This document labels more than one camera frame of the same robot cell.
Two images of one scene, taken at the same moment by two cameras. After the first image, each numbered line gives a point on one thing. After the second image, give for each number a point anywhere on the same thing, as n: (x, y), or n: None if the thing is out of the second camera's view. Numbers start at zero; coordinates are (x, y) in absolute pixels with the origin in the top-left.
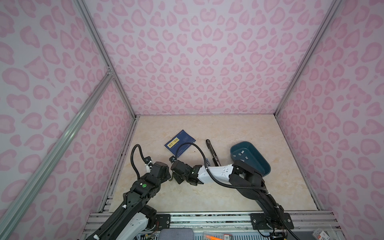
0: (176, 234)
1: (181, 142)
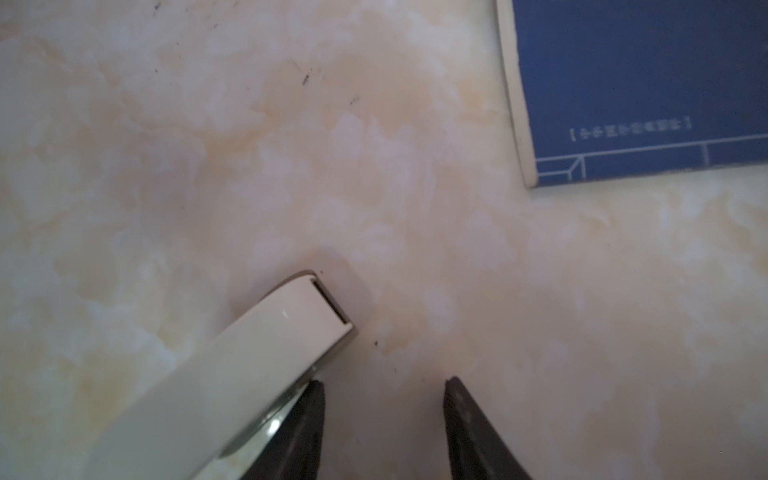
0: None
1: (615, 88)
